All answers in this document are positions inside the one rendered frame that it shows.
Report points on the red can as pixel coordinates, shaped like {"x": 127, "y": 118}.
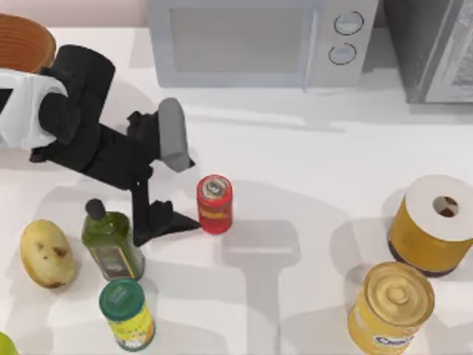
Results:
{"x": 214, "y": 211}

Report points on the green bottle with black cap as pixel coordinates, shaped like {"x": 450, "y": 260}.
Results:
{"x": 111, "y": 247}

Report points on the yellow can with green lid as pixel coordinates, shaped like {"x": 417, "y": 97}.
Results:
{"x": 129, "y": 318}

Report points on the yellow potato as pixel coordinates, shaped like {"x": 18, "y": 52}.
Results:
{"x": 46, "y": 255}

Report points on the microwave oven door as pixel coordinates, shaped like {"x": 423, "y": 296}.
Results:
{"x": 229, "y": 40}

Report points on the orange ribbed plant pot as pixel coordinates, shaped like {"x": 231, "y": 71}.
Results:
{"x": 22, "y": 44}

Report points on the pale microwave oven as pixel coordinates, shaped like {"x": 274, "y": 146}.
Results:
{"x": 354, "y": 74}

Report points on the microwave knob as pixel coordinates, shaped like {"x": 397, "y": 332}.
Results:
{"x": 342, "y": 54}
{"x": 348, "y": 22}

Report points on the green round fruit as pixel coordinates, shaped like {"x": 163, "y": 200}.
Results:
{"x": 6, "y": 344}

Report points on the yellow can with gold lid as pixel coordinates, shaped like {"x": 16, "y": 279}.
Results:
{"x": 388, "y": 310}

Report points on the yellow roll with white top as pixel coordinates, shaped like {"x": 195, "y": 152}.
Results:
{"x": 428, "y": 229}

